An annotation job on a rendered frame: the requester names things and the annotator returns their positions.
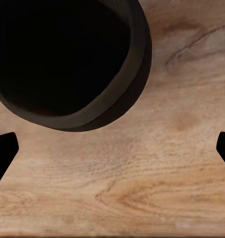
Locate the cauldron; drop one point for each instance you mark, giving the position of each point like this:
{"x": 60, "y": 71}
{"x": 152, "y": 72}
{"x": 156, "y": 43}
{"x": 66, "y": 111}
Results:
{"x": 73, "y": 65}

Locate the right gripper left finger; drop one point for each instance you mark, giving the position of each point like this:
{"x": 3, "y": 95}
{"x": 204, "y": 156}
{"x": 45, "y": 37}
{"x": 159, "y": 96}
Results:
{"x": 8, "y": 150}

